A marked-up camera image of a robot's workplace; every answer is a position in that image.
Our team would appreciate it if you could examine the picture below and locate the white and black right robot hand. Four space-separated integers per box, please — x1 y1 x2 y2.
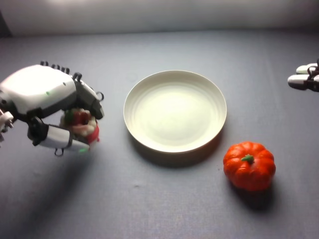
287 59 319 93

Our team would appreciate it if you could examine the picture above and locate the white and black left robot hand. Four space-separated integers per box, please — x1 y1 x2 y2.
0 60 105 156

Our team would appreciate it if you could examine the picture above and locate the toy strawberry cream cake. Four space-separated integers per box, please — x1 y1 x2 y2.
59 107 100 151

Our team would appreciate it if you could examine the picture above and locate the orange toy pumpkin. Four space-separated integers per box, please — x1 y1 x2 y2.
223 141 276 192

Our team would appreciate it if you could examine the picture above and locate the round white plate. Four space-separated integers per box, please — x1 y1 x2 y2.
123 70 227 153

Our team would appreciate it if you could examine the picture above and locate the grey table cloth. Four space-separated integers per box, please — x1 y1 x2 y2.
0 29 319 239

